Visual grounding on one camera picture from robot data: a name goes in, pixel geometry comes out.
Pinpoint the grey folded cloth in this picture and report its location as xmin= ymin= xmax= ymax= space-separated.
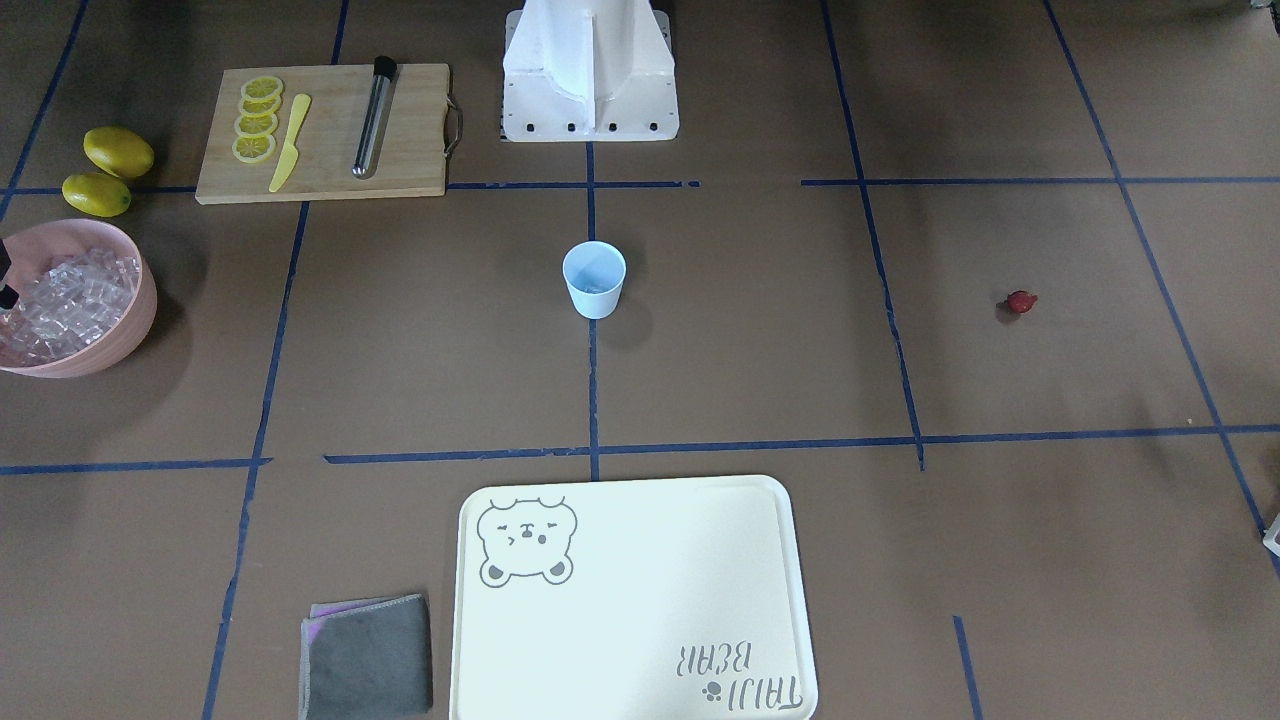
xmin=297 ymin=594 xmax=434 ymax=719

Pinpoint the yellow lemon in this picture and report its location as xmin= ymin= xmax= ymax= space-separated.
xmin=61 ymin=172 xmax=133 ymax=218
xmin=82 ymin=126 xmax=155 ymax=181

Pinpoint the lemon slice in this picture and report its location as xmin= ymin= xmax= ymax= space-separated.
xmin=230 ymin=133 xmax=276 ymax=164
xmin=239 ymin=95 xmax=282 ymax=118
xmin=239 ymin=76 xmax=284 ymax=102
xmin=234 ymin=111 xmax=279 ymax=138

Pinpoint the yellow lemon lower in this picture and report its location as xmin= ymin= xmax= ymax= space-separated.
xmin=61 ymin=172 xmax=133 ymax=218

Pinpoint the bamboo cutting board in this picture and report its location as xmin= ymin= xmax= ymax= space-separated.
xmin=195 ymin=64 xmax=460 ymax=205

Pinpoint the yellow lemon upper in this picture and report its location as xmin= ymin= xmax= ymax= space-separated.
xmin=82 ymin=126 xmax=155 ymax=181

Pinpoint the pink plastic bowl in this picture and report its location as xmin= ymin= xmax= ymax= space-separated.
xmin=3 ymin=219 xmax=157 ymax=379

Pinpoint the red strawberry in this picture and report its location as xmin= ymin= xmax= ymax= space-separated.
xmin=1004 ymin=290 xmax=1039 ymax=316

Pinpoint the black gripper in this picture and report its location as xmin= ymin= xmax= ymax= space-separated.
xmin=0 ymin=245 xmax=20 ymax=311

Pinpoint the light blue plastic cup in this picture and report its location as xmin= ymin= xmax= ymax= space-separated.
xmin=561 ymin=241 xmax=628 ymax=320

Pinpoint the black steel muddler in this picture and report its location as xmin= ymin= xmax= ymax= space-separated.
xmin=351 ymin=55 xmax=398 ymax=179

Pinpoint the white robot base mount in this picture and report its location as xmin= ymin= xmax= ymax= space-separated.
xmin=500 ymin=1 xmax=680 ymax=143

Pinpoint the white object at edge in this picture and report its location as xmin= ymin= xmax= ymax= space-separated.
xmin=1262 ymin=515 xmax=1280 ymax=559

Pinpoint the cream bear serving tray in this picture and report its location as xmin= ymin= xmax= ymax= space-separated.
xmin=448 ymin=474 xmax=819 ymax=719

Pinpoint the pile of clear ice cubes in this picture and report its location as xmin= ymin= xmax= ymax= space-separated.
xmin=1 ymin=249 xmax=141 ymax=368

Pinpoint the yellow plastic knife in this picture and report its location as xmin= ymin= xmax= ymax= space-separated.
xmin=268 ymin=94 xmax=312 ymax=193

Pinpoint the lemon slice top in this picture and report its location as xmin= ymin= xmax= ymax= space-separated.
xmin=239 ymin=76 xmax=284 ymax=102

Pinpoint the lemon slice bottom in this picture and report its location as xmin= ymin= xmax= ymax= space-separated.
xmin=230 ymin=133 xmax=276 ymax=164

